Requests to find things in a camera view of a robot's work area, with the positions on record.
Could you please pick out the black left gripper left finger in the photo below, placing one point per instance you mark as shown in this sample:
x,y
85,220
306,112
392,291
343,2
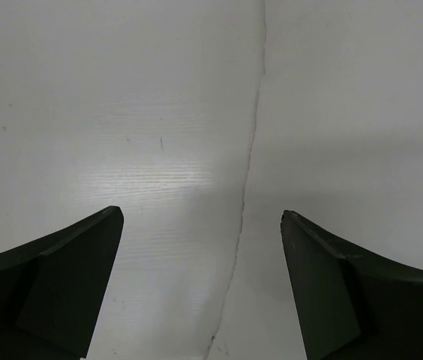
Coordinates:
x,y
52,288

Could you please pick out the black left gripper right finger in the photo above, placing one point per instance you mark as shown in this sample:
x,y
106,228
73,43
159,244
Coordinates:
x,y
351,303

